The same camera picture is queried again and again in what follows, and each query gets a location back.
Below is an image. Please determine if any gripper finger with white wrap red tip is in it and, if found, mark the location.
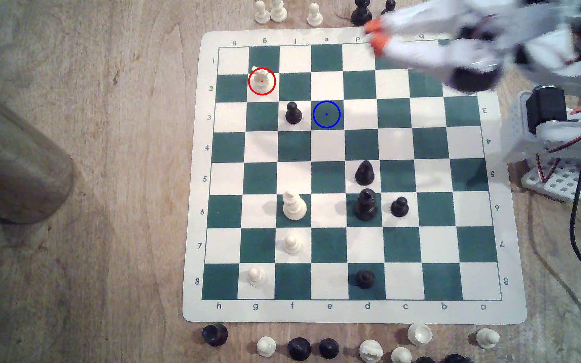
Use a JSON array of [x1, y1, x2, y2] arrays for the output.
[[364, 0, 473, 36], [371, 36, 460, 76]]

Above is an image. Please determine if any white perforated base plate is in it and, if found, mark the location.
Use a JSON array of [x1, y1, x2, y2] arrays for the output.
[[521, 159, 581, 202]]

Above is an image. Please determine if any tall black chess piece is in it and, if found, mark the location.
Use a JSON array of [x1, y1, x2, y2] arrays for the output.
[[354, 189, 378, 221]]

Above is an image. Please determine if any green and white chess mat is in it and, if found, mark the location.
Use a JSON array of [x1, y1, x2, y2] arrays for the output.
[[182, 26, 527, 324]]

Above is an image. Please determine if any tall white chess piece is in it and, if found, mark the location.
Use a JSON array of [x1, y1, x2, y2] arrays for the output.
[[283, 192, 307, 221]]

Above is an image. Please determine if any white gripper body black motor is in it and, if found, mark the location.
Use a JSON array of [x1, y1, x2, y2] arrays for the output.
[[449, 0, 528, 94]]

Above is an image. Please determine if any black pawn centre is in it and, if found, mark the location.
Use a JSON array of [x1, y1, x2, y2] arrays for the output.
[[355, 160, 375, 186]]

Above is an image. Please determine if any white rook chess piece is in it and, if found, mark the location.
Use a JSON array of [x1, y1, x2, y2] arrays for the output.
[[250, 66, 274, 92]]

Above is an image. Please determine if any white knight chess piece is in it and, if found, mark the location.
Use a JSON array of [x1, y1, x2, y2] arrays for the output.
[[359, 340, 384, 363]]

